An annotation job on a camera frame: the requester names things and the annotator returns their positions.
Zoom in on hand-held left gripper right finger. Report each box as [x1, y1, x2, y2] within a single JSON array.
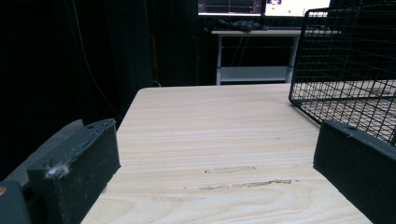
[[312, 119, 396, 224]]

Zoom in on computer monitor with dark screen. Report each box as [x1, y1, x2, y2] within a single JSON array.
[[197, 0, 264, 17]]

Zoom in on dark cloth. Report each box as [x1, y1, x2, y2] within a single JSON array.
[[204, 17, 269, 34]]

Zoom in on white metal desk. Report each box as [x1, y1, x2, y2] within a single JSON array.
[[210, 29, 303, 86]]

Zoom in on computer monitor with white screen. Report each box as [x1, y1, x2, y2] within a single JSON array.
[[264, 0, 332, 18]]

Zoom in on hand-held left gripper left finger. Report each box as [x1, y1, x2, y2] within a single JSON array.
[[0, 118, 121, 224]]

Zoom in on black wire basket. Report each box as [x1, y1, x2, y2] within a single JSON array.
[[288, 1, 396, 147]]

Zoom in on thin hanging cable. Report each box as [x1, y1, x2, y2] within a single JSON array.
[[70, 0, 124, 120]]

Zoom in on dark curtain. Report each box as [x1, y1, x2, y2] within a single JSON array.
[[0, 0, 200, 181]]

